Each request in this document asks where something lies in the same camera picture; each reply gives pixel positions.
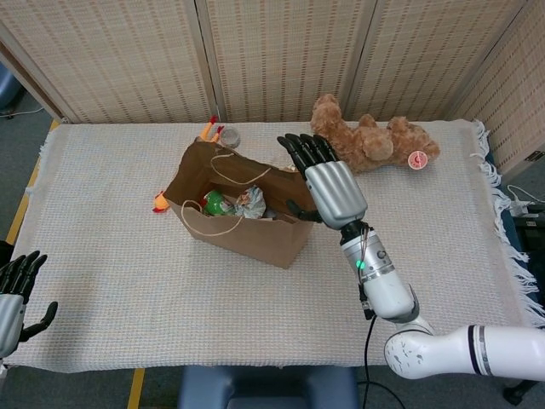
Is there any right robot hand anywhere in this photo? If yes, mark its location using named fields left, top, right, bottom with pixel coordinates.
left=277, top=133, right=369, bottom=231

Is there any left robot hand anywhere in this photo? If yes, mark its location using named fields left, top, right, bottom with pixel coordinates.
left=0, top=250, right=59, bottom=360

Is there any light blue snack bag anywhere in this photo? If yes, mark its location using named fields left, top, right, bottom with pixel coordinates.
left=233, top=184, right=268, bottom=220

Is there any green chips can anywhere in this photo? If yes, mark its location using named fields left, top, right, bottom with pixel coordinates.
left=201, top=190, right=237, bottom=216

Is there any brown paper bag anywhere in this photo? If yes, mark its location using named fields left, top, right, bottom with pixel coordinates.
left=163, top=140, right=319, bottom=270

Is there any brown teddy bear plush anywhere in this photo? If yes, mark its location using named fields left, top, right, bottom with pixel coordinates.
left=309, top=94, right=441, bottom=175

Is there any white woven tablecloth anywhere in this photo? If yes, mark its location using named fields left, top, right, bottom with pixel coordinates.
left=0, top=118, right=545, bottom=374

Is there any small round metal tin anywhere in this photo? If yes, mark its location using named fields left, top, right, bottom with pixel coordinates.
left=221, top=127, right=242, bottom=149

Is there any woven folding screen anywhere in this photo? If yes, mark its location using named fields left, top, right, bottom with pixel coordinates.
left=0, top=0, right=545, bottom=172

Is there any orange rubber chicken toy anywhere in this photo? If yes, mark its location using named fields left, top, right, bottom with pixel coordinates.
left=152, top=114, right=227, bottom=216

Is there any white power strip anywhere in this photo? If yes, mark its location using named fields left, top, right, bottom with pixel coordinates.
left=508, top=184, right=538, bottom=219

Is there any black box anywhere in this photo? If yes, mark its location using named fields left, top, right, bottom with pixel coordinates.
left=512, top=214, right=545, bottom=266

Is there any blue chair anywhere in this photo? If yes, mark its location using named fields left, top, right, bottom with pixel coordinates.
left=177, top=365, right=359, bottom=409

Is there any blue seat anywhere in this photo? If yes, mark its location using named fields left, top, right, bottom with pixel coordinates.
left=0, top=62, right=23, bottom=112

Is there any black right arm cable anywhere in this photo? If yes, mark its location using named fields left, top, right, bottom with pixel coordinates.
left=356, top=282, right=387, bottom=409

